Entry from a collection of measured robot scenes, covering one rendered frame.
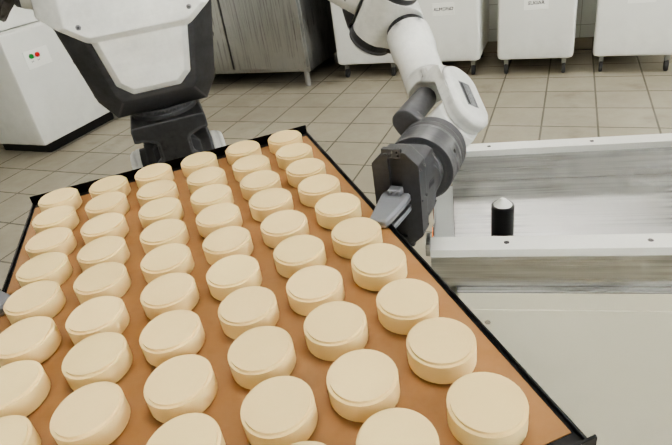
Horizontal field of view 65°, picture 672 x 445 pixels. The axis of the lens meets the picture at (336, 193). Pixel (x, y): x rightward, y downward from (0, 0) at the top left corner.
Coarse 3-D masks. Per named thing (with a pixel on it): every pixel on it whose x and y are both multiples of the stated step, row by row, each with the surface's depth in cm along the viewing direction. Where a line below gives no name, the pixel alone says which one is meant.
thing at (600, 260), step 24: (432, 240) 69; (456, 240) 69; (480, 240) 68; (504, 240) 67; (528, 240) 66; (552, 240) 66; (576, 240) 65; (600, 240) 64; (624, 240) 64; (648, 240) 63; (432, 264) 69; (456, 264) 68; (480, 264) 67; (504, 264) 67; (528, 264) 66; (552, 264) 66; (576, 264) 65; (600, 264) 64; (624, 264) 64; (648, 264) 63
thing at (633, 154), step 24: (480, 144) 93; (504, 144) 91; (528, 144) 90; (552, 144) 89; (576, 144) 88; (600, 144) 86; (624, 144) 86; (648, 144) 85; (480, 168) 92; (504, 168) 92; (528, 168) 91; (552, 168) 90; (576, 168) 89; (600, 168) 89; (624, 168) 88; (648, 168) 87
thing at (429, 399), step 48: (240, 192) 67; (192, 240) 59; (384, 240) 53; (384, 336) 42; (480, 336) 40; (144, 384) 41; (432, 384) 37; (528, 384) 36; (48, 432) 38; (144, 432) 37; (240, 432) 36; (336, 432) 35; (528, 432) 33
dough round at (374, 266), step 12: (360, 252) 49; (372, 252) 49; (384, 252) 48; (396, 252) 48; (360, 264) 47; (372, 264) 47; (384, 264) 47; (396, 264) 46; (360, 276) 47; (372, 276) 46; (384, 276) 46; (396, 276) 46; (372, 288) 46
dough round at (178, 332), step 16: (160, 320) 44; (176, 320) 44; (192, 320) 44; (144, 336) 43; (160, 336) 43; (176, 336) 42; (192, 336) 42; (144, 352) 42; (160, 352) 41; (176, 352) 41; (192, 352) 42
